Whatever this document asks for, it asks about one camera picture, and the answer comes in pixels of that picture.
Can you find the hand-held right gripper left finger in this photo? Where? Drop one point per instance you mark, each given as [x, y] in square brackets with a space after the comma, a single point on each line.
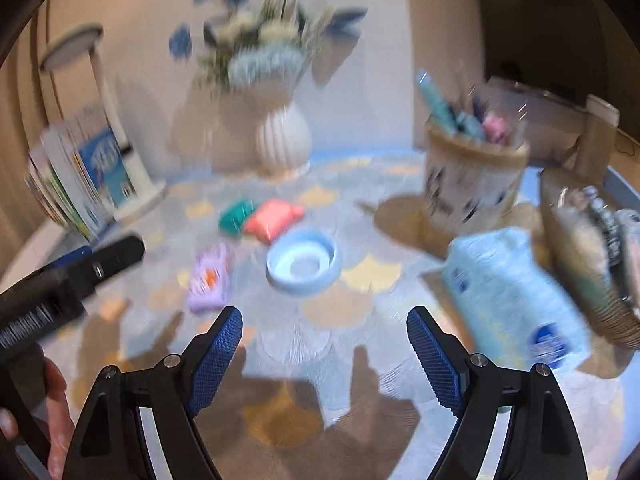
[220, 355]

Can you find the white desk lamp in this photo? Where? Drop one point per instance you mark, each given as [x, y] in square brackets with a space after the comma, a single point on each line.
[142, 197]

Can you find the person's left hand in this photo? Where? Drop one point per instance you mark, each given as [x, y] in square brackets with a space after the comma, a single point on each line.
[59, 410]

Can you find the small pink object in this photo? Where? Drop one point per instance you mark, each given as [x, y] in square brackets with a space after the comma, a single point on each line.
[497, 127]

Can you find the blue white artificial flowers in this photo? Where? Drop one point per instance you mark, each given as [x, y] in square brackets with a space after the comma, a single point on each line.
[260, 60]

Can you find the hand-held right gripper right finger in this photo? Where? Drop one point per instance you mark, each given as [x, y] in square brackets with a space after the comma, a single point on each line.
[435, 355]

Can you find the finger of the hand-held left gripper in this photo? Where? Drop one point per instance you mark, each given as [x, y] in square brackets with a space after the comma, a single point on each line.
[70, 256]
[112, 260]

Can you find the brown teddy bear plaid bow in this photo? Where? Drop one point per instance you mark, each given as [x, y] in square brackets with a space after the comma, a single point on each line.
[580, 245]

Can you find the light blue bowl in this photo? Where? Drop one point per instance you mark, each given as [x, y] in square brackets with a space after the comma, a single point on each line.
[280, 275]

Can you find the fan pattern table mat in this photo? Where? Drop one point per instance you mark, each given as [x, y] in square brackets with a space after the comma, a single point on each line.
[320, 340]

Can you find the pink soft pouch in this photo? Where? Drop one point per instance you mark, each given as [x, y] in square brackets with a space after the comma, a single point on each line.
[275, 220]

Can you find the row of standing books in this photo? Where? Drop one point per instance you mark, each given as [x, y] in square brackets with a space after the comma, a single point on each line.
[90, 175]

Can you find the green soft pouch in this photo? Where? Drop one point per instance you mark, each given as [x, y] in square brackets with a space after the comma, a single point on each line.
[235, 217]

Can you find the blue tissue pack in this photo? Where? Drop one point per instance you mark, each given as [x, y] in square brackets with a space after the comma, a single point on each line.
[515, 290]

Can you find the teal tube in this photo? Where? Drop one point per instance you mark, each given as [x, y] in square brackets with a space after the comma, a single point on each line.
[440, 105]

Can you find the purple soft packet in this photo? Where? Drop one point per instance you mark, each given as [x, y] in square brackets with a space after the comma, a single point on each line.
[210, 280]

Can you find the woven basket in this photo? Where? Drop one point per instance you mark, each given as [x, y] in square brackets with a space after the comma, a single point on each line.
[600, 315]

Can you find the white ribbed vase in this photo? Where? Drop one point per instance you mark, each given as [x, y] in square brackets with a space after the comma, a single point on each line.
[282, 140]

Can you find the beige patterned pen holder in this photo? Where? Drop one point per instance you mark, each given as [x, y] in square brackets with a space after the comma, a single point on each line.
[475, 185]

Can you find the white plush bear blue bow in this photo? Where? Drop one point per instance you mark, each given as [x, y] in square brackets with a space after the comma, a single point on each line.
[630, 245]

